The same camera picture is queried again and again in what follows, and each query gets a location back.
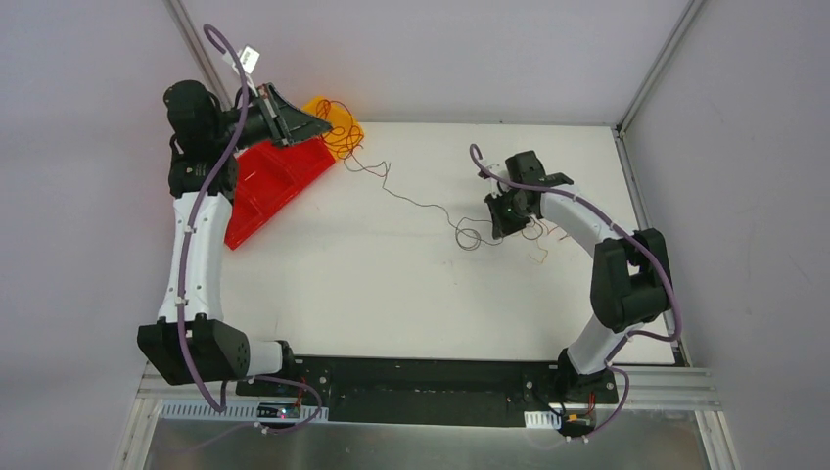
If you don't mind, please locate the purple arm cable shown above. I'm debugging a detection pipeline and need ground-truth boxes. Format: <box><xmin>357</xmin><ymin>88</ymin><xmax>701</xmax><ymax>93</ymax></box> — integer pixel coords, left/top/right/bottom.
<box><xmin>469</xmin><ymin>143</ymin><xmax>684</xmax><ymax>446</ymax></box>
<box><xmin>155</xmin><ymin>23</ymin><xmax>323</xmax><ymax>455</ymax></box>

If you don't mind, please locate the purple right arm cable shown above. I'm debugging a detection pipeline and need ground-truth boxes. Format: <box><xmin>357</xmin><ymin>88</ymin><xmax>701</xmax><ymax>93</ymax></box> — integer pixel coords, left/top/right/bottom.
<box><xmin>469</xmin><ymin>143</ymin><xmax>684</xmax><ymax>446</ymax></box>

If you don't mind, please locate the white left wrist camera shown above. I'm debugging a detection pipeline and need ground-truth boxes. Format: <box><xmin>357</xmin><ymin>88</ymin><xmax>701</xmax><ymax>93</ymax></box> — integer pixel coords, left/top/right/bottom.
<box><xmin>222</xmin><ymin>44</ymin><xmax>260</xmax><ymax>74</ymax></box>

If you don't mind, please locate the red plastic bin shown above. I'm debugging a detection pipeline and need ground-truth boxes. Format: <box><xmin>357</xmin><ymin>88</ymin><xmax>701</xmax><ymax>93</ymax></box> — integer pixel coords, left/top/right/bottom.
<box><xmin>224</xmin><ymin>139</ymin><xmax>335</xmax><ymax>250</ymax></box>

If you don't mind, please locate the red yellow cable bundle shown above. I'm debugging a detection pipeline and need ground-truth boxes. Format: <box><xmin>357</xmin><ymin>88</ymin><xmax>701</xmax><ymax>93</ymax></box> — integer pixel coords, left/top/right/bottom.
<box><xmin>518</xmin><ymin>216</ymin><xmax>576</xmax><ymax>266</ymax></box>

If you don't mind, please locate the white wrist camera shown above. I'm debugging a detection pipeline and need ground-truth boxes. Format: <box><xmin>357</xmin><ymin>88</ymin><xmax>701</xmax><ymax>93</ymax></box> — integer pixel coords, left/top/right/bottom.
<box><xmin>222</xmin><ymin>44</ymin><xmax>260</xmax><ymax>74</ymax></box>
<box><xmin>485</xmin><ymin>163</ymin><xmax>511</xmax><ymax>197</ymax></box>

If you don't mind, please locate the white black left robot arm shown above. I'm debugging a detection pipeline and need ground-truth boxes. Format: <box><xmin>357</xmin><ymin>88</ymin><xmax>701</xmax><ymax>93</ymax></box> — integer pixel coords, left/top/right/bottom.
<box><xmin>137</xmin><ymin>80</ymin><xmax>332</xmax><ymax>397</ymax></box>

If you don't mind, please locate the right controller board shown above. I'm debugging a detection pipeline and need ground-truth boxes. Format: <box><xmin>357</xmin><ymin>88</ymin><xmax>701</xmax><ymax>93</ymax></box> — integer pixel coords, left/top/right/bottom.
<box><xmin>559</xmin><ymin>415</ymin><xmax>595</xmax><ymax>438</ymax></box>

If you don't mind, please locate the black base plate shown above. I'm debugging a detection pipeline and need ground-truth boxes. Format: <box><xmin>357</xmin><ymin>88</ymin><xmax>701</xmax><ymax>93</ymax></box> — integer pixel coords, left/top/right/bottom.
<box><xmin>235</xmin><ymin>354</ymin><xmax>621</xmax><ymax>430</ymax></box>

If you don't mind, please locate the yellow plastic bin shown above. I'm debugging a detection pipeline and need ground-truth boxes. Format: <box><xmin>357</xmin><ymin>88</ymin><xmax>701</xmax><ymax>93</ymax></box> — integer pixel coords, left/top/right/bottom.
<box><xmin>301</xmin><ymin>96</ymin><xmax>365</xmax><ymax>160</ymax></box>

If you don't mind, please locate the left controller board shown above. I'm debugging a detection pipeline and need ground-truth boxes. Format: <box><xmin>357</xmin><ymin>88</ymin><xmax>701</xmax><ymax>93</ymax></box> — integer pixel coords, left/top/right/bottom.
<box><xmin>256</xmin><ymin>402</ymin><xmax>301</xmax><ymax>420</ymax></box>

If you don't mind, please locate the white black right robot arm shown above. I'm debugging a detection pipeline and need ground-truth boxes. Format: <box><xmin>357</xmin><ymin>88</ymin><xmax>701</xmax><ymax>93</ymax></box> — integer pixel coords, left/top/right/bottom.
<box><xmin>469</xmin><ymin>145</ymin><xmax>675</xmax><ymax>401</ymax></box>

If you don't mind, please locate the aluminium frame rail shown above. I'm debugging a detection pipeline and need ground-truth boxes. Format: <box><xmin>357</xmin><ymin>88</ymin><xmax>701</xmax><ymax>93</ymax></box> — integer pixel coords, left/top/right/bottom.
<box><xmin>136</xmin><ymin>356</ymin><xmax>722</xmax><ymax>413</ymax></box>

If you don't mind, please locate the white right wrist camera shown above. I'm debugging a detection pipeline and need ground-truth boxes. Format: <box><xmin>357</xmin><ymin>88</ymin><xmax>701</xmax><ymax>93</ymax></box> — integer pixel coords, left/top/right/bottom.
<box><xmin>485</xmin><ymin>163</ymin><xmax>511</xmax><ymax>197</ymax></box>

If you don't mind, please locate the controller board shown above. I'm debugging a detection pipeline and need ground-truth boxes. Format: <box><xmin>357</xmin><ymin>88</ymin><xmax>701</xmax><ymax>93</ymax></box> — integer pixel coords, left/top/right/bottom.
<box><xmin>559</xmin><ymin>415</ymin><xmax>595</xmax><ymax>438</ymax></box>
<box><xmin>256</xmin><ymin>402</ymin><xmax>301</xmax><ymax>420</ymax></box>

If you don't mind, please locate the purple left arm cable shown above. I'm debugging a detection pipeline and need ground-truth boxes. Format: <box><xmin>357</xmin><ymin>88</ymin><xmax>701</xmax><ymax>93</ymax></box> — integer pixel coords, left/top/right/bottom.
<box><xmin>155</xmin><ymin>23</ymin><xmax>323</xmax><ymax>455</ymax></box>

